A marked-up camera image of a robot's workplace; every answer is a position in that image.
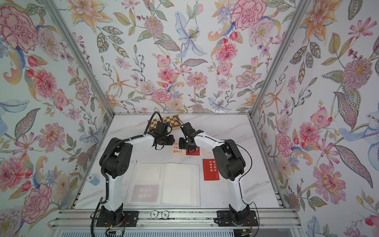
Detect red you can do it card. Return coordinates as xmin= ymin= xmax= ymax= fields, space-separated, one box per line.
xmin=186 ymin=147 xmax=200 ymax=156

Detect beige time will tell card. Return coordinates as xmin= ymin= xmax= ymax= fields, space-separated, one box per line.
xmin=171 ymin=146 xmax=186 ymax=158

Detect white photo album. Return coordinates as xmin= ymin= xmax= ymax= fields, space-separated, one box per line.
xmin=125 ymin=163 xmax=200 ymax=206

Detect red card white characters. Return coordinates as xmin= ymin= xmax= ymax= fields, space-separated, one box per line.
xmin=130 ymin=185 xmax=159 ymax=203

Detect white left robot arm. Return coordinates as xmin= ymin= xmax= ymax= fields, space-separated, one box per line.
xmin=99 ymin=121 xmax=175 ymax=212

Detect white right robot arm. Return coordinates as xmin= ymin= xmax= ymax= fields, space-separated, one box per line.
xmin=179 ymin=122 xmax=250 ymax=214

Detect wooden folding chess board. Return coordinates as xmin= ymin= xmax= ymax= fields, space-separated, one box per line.
xmin=148 ymin=115 xmax=181 ymax=131

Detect red card lower right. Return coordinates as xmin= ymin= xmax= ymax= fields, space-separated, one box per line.
xmin=202 ymin=159 xmax=220 ymax=181

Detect small blue white object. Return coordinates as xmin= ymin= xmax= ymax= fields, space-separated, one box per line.
xmin=86 ymin=174 xmax=100 ymax=186

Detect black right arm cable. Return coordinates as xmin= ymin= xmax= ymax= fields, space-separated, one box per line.
xmin=173 ymin=116 xmax=260 ymax=237

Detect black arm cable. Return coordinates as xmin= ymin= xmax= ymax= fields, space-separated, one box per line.
xmin=173 ymin=116 xmax=260 ymax=237
xmin=90 ymin=111 xmax=163 ymax=237

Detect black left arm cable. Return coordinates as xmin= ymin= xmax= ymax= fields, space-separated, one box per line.
xmin=90 ymin=111 xmax=163 ymax=237

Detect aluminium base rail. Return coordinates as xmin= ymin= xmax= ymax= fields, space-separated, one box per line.
xmin=48 ymin=208 xmax=305 ymax=237

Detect aluminium corner post left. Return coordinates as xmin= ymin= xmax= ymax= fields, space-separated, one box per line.
xmin=41 ymin=0 xmax=115 ymax=119

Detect aluminium corner post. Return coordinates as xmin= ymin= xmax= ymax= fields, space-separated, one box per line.
xmin=249 ymin=0 xmax=310 ymax=119
xmin=41 ymin=0 xmax=115 ymax=119

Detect aluminium corner post right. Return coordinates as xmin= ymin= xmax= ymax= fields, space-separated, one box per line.
xmin=249 ymin=0 xmax=310 ymax=119

